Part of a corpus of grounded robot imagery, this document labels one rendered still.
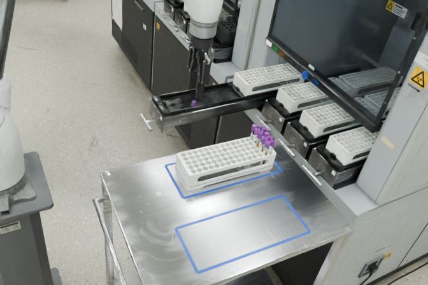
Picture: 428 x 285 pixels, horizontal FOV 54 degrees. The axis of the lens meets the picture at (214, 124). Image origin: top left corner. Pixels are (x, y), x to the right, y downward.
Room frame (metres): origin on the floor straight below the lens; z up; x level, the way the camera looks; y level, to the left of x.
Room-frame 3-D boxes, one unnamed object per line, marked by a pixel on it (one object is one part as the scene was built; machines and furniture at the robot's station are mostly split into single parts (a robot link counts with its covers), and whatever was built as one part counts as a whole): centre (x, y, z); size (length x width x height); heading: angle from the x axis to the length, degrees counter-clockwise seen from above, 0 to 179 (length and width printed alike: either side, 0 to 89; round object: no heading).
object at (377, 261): (1.08, -0.74, 0.29); 0.11 x 0.03 x 0.10; 124
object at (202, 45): (1.29, 0.09, 1.05); 0.08 x 0.07 x 0.09; 34
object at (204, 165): (0.96, -0.05, 0.85); 0.30 x 0.10 x 0.06; 122
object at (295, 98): (1.45, -0.37, 0.83); 0.30 x 0.10 x 0.06; 124
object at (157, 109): (1.41, -0.05, 0.78); 0.73 x 0.14 x 0.09; 124
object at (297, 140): (1.40, -0.57, 0.78); 0.73 x 0.14 x 0.09; 124
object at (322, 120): (1.32, -0.46, 0.83); 0.30 x 0.10 x 0.06; 124
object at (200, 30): (1.29, 0.09, 1.12); 0.09 x 0.09 x 0.06
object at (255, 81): (1.51, -0.20, 0.83); 0.30 x 0.10 x 0.06; 124
